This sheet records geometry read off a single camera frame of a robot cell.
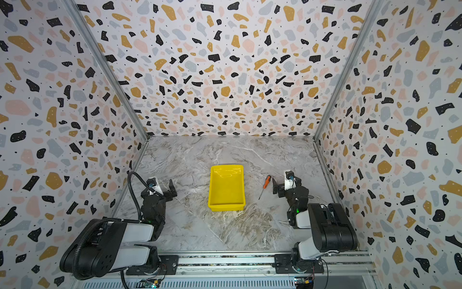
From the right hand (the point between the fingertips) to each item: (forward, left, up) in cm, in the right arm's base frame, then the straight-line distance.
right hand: (285, 176), depth 90 cm
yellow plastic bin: (-5, +30, -4) cm, 30 cm away
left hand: (-6, +60, +2) cm, 60 cm away
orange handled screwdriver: (+3, +8, -10) cm, 13 cm away
